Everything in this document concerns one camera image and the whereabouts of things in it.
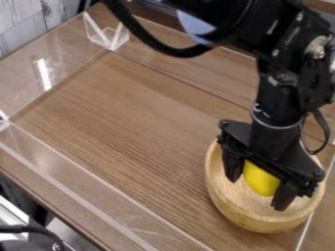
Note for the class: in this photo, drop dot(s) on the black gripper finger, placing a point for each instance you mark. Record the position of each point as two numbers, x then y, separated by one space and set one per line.
284 196
234 161

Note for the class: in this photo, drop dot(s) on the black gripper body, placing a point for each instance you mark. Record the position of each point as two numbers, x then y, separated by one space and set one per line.
274 147

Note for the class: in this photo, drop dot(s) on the yellow lemon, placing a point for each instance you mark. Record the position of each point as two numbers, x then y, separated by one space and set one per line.
262 182

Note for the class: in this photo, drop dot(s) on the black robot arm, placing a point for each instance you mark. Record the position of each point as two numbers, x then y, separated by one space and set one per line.
292 44

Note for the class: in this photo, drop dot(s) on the light wooden bowl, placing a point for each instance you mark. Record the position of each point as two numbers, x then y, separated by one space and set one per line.
246 208

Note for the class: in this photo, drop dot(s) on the clear acrylic corner bracket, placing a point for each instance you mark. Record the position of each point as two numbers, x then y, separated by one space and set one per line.
109 38

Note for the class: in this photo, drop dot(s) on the clear acrylic enclosure walls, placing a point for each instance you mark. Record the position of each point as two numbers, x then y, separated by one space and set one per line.
105 136

